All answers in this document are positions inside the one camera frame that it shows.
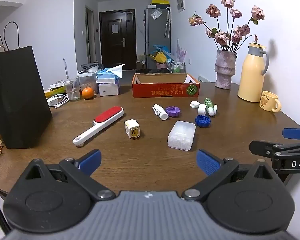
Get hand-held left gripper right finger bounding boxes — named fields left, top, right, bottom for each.
left=181, top=149, right=278, bottom=202

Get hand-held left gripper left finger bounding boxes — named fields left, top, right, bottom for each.
left=22, top=149, right=116, bottom=201

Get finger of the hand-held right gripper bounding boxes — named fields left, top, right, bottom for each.
left=282, top=127, right=300, bottom=141
left=249, top=140, right=300, bottom=157

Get translucent cotton swab box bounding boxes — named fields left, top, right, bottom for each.
left=167, top=120, right=196, bottom=151

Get blue bottle cap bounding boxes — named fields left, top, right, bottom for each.
left=195, top=115, right=211, bottom=128

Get red and white lint brush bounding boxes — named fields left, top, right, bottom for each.
left=73, top=106, right=124, bottom=146

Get white charger plug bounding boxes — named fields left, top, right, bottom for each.
left=124, top=119, right=141, bottom=140

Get green translucent bottle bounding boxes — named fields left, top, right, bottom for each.
left=204, top=97, right=215, bottom=117

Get purple bottle cap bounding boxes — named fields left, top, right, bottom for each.
left=166, top=106, right=182, bottom=118

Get white spray bottle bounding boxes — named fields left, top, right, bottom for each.
left=152, top=104, right=169, bottom=121

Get orange cardboard box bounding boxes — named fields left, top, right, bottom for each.
left=131, top=73, right=201, bottom=98

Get yellow bear mug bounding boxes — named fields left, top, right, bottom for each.
left=259, top=91, right=282, bottom=113

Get orange fruit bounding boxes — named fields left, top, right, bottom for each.
left=82, top=87, right=94, bottom=100

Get yellow thermos jug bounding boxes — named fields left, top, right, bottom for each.
left=237, top=42, right=270, bottom=103

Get clear glass cup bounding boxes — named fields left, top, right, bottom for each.
left=64, top=78, right=81, bottom=102

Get purple tissue pack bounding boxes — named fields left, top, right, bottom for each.
left=98, top=81, right=120, bottom=97

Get yellow packet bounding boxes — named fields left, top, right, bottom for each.
left=44, top=86, right=65, bottom=99

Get clear food container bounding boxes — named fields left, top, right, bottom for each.
left=77, top=71, right=99, bottom=94

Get blue tissue pack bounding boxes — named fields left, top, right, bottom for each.
left=96, top=64, right=126, bottom=84

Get pink textured vase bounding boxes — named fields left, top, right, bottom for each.
left=214, top=49, right=238, bottom=90

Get thin white rod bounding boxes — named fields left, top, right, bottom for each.
left=63, top=58, right=70, bottom=81

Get black paper bag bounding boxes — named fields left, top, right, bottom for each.
left=0, top=21, right=53, bottom=149

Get cart with bottles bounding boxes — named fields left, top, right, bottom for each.
left=168, top=61, right=187, bottom=74

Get brown floor cartons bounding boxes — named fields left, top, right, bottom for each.
left=137, top=54, right=147, bottom=70

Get translucent purple wrap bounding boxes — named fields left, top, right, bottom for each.
left=174, top=39, right=188, bottom=62

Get dark brown door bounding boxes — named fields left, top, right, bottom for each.
left=99, top=9, right=136, bottom=71

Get dried pink rose bouquet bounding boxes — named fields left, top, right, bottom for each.
left=188, top=0, right=266, bottom=53

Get grey side door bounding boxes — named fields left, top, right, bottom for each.
left=85, top=6, right=94, bottom=64

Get blue folding rack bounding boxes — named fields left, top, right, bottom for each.
left=151, top=44, right=172, bottom=55

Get grey refrigerator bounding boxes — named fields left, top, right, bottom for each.
left=144, top=4, right=171, bottom=69

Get hanging clear umbrella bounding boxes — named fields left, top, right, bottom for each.
left=164, top=7, right=171, bottom=39

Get clear plastic bag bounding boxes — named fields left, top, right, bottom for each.
left=150, top=8, right=163, bottom=20

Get white charger with cable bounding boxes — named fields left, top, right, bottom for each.
left=47, top=93, right=70, bottom=109

